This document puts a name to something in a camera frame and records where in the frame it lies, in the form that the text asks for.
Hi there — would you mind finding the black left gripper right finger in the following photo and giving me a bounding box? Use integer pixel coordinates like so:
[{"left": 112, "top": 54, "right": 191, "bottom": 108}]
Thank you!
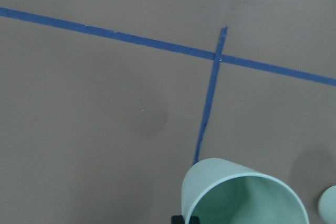
[{"left": 191, "top": 216, "right": 199, "bottom": 224}]

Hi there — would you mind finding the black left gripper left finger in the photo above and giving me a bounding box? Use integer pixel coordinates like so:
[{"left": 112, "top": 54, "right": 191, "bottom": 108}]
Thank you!
[{"left": 171, "top": 215, "right": 183, "bottom": 224}]

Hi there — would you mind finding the mint green cup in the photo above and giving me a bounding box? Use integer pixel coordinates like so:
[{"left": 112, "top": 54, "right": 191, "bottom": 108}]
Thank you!
[
  {"left": 318, "top": 185, "right": 336, "bottom": 224},
  {"left": 181, "top": 158, "right": 309, "bottom": 223}
]

